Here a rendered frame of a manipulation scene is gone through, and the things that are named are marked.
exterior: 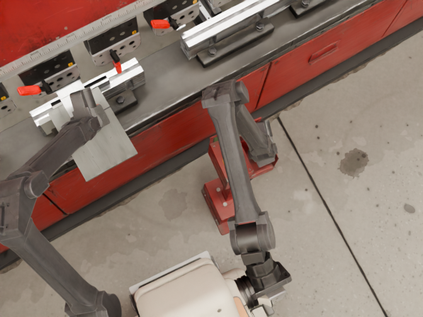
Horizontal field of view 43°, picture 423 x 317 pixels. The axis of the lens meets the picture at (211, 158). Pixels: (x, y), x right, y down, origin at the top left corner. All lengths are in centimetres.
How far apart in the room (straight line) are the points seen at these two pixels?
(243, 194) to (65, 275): 47
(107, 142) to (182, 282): 61
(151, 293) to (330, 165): 171
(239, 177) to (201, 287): 29
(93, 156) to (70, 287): 56
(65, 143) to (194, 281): 46
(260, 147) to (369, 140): 133
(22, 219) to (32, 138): 81
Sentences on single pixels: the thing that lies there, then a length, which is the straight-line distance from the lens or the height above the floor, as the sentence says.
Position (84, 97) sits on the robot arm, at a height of 123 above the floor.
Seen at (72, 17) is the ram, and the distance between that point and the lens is 140.
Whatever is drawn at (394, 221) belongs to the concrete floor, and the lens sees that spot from 286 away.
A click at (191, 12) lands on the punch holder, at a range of 168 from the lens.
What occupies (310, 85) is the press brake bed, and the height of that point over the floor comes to 5.
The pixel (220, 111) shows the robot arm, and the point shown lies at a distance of 135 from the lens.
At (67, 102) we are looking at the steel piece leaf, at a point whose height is 100.
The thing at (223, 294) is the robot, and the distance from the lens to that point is 124.
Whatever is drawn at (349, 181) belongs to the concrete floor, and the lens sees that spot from 283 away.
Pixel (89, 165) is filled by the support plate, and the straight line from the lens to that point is 172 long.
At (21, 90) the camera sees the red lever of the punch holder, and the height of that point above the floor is 130.
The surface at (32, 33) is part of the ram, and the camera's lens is 139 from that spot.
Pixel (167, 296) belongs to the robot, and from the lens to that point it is 127.
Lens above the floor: 262
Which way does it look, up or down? 73 degrees down
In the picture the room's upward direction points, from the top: 9 degrees clockwise
